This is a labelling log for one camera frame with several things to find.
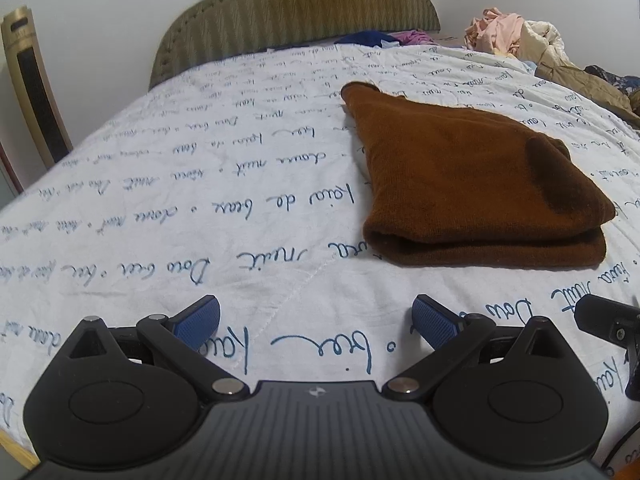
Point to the brown knitted sweater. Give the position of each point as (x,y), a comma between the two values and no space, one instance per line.
(450,175)

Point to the pink clothes pile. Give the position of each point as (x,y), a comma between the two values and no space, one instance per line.
(492,30)

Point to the gold tower air conditioner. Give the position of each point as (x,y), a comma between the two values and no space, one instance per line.
(35,85)

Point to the purple cloth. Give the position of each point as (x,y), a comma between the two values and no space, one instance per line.
(411,37)

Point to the dark patterned cloth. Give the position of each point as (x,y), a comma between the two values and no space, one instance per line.
(612,77)

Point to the reddish wooden door frame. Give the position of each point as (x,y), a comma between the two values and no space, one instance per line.
(9,170)

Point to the cream padded jacket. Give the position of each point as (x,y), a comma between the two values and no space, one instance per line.
(547,40)

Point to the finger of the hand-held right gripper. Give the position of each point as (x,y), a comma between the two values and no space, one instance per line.
(607,317)

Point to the white script print blanket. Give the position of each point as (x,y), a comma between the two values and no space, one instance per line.
(200,185)

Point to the tan padded jacket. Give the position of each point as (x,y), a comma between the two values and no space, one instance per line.
(585,87)

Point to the yellow cloth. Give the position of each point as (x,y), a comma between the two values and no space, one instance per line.
(502,52)

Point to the dark blue cloth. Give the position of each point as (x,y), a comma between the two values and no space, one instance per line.
(365,38)

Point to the olive upholstered headboard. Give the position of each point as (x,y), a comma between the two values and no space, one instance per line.
(300,5)

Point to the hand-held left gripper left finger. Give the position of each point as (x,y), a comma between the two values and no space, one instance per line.
(196,322)

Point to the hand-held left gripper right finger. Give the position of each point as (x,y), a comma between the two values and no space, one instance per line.
(435,321)

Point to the brown padded coat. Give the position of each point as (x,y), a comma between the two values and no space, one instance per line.
(635,101)

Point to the wooden bed frame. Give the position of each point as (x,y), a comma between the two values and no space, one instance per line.
(15,447)

